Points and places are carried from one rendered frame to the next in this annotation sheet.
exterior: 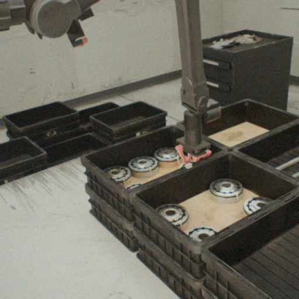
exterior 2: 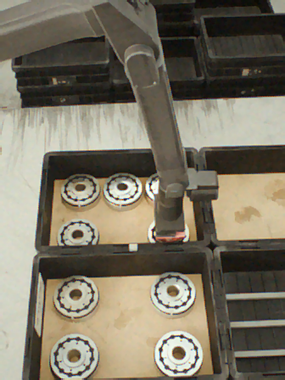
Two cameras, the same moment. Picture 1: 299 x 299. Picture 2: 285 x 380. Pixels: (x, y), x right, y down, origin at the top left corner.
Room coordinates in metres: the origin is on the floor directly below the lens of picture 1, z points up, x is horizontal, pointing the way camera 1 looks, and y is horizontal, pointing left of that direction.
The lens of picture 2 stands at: (0.64, -0.40, 1.92)
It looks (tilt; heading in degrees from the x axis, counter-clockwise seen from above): 53 degrees down; 34
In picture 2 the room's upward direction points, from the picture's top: straight up
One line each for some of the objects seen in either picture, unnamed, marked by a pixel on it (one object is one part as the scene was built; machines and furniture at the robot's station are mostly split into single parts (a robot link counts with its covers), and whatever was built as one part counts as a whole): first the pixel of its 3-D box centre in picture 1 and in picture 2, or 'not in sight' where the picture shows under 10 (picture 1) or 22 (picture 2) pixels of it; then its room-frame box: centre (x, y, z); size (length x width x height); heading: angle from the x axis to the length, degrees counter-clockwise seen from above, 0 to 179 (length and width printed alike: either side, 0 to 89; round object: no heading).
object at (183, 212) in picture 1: (170, 214); (75, 295); (0.98, 0.01, 0.86); 0.10 x 0.10 x 0.01
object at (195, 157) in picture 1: (197, 157); (169, 229); (1.22, -0.09, 0.91); 0.07 x 0.07 x 0.09; 37
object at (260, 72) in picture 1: (238, 100); not in sight; (2.97, -0.53, 0.45); 0.60 x 0.45 x 0.90; 128
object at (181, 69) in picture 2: (76, 175); (155, 87); (2.18, 0.56, 0.31); 0.40 x 0.30 x 0.34; 128
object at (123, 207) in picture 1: (155, 169); (122, 209); (1.22, 0.05, 0.87); 0.40 x 0.30 x 0.11; 126
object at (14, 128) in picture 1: (47, 145); (148, 26); (2.50, 0.81, 0.37); 0.40 x 0.30 x 0.45; 128
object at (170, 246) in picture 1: (216, 208); (125, 323); (0.98, -0.12, 0.87); 0.40 x 0.30 x 0.11; 126
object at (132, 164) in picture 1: (142, 163); (122, 188); (1.29, 0.10, 0.86); 0.10 x 0.10 x 0.01
